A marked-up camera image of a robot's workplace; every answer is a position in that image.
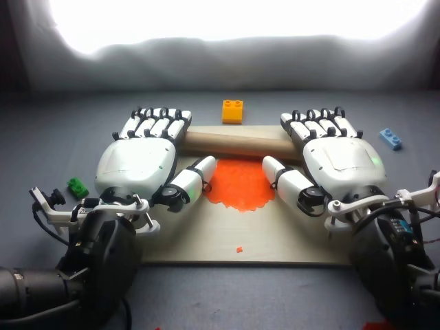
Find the grey table cloth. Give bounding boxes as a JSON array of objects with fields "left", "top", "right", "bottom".
[{"left": 0, "top": 89, "right": 440, "bottom": 330}]

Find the blue toy brick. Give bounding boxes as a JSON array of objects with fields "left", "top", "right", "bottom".
[{"left": 379, "top": 128, "right": 404, "bottom": 151}]

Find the light wooden board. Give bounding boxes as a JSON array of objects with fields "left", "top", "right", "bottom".
[{"left": 140, "top": 124, "right": 355, "bottom": 267}]

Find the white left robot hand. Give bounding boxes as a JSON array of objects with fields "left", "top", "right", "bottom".
[{"left": 94, "top": 107, "right": 218, "bottom": 212}]

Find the orange play dough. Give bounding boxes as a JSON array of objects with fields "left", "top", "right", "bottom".
[{"left": 203, "top": 157, "right": 276, "bottom": 215}]

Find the yellow toy brick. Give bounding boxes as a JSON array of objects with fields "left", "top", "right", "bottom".
[{"left": 221, "top": 99, "right": 245, "bottom": 125}]

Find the wooden rolling pin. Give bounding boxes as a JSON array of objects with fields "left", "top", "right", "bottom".
[{"left": 181, "top": 132, "right": 305, "bottom": 162}]

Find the white backdrop sheet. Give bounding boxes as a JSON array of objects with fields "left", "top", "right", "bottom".
[{"left": 20, "top": 0, "right": 440, "bottom": 93}]

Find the green toy brick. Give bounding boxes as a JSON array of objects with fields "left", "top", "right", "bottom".
[{"left": 67, "top": 177, "right": 89, "bottom": 199}]

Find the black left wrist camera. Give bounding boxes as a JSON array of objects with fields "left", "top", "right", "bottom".
[{"left": 29, "top": 187, "right": 67, "bottom": 214}]

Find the red toy brick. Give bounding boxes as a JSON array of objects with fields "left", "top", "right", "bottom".
[{"left": 362, "top": 320, "right": 396, "bottom": 330}]

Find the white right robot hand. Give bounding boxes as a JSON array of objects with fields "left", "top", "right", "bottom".
[{"left": 261, "top": 107, "right": 388, "bottom": 217}]

